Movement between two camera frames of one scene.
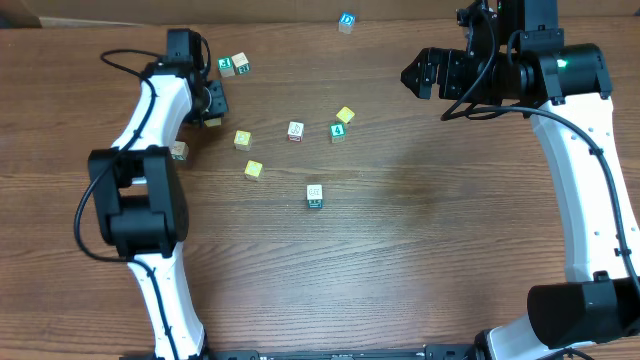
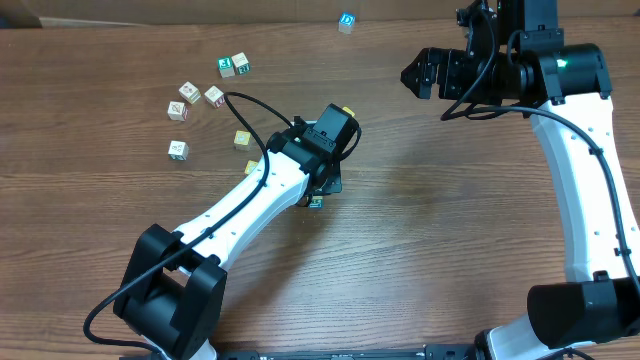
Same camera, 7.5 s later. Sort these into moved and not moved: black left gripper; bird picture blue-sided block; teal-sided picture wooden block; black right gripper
Moved: black left gripper
Not moved: black right gripper; bird picture blue-sided block; teal-sided picture wooden block
